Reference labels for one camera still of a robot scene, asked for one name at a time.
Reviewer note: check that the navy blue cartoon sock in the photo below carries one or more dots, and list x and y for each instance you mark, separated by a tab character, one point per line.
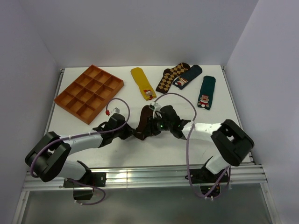
183	80

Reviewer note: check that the aluminium frame rail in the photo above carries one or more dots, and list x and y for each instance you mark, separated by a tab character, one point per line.
149	177

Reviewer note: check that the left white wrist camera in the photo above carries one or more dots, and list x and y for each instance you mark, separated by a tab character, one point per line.
114	111

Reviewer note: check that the orange compartment tray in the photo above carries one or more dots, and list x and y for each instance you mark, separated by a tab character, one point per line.
88	94

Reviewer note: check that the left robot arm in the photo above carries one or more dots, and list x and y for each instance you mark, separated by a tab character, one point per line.
48	159

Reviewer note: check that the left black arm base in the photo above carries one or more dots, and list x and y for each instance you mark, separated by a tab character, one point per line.
84	189

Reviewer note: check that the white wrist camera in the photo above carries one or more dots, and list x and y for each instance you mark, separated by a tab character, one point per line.
155	107
114	111

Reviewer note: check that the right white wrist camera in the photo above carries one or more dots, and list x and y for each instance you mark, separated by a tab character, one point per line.
155	107

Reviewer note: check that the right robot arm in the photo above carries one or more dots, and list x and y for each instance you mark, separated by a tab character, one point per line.
232	143

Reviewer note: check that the yellow cartoon sock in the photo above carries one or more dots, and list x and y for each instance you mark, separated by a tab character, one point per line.
142	82

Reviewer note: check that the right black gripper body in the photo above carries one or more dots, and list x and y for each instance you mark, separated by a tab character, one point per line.
157	125

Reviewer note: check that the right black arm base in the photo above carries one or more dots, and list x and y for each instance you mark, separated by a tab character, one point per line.
207	185

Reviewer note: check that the brown argyle sock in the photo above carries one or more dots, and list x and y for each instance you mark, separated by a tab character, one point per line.
169	75

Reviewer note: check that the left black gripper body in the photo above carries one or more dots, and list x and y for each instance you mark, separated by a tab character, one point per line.
123	133

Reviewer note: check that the dark green cartoon sock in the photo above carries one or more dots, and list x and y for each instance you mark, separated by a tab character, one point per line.
206	93

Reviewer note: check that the brown striped-cuff sock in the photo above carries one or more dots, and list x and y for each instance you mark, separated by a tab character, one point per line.
146	112

